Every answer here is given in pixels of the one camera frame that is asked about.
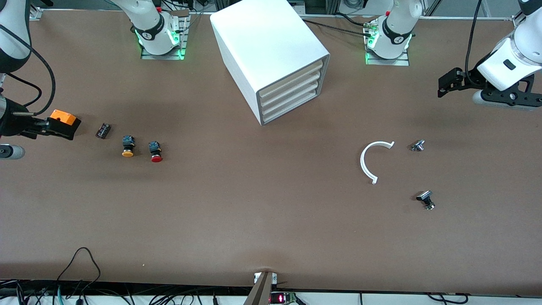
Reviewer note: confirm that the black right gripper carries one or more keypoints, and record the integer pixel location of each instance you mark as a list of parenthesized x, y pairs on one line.
[(13, 124)]

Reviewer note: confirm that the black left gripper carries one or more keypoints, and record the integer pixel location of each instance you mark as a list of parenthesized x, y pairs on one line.
[(471, 79)]

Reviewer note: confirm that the white plastic bin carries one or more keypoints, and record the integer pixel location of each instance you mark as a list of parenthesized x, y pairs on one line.
[(292, 104)]

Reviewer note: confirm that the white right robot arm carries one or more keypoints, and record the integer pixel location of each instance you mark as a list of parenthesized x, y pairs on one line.
[(152, 25)]

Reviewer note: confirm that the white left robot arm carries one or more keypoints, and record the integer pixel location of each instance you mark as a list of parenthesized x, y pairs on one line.
[(508, 59)]

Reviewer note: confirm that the yellow push button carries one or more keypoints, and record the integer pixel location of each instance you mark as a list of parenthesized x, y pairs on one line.
[(128, 146)]

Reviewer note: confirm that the red push button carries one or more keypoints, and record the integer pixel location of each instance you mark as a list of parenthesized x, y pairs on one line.
[(155, 148)]

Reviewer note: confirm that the cream cabinet drawer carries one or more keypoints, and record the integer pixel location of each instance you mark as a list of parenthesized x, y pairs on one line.
[(292, 79), (292, 88), (292, 96)]

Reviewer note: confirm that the white drawer cabinet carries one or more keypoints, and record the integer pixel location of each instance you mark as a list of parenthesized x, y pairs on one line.
[(262, 38)]

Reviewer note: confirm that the small black contact block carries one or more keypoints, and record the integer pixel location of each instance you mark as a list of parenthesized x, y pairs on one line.
[(103, 131)]

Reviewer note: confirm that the small device with red display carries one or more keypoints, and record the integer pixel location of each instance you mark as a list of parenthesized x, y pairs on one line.
[(281, 298)]

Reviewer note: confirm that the orange button enclosure box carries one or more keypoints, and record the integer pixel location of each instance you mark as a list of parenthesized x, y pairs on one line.
[(63, 116)]

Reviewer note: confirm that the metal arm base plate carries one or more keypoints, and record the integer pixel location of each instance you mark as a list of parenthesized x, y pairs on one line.
[(387, 62), (163, 56)]

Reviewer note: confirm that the black metal knob switch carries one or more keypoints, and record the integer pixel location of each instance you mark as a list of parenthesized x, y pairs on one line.
[(424, 196)]

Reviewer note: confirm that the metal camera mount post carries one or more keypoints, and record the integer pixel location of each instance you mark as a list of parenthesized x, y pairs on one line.
[(260, 290)]

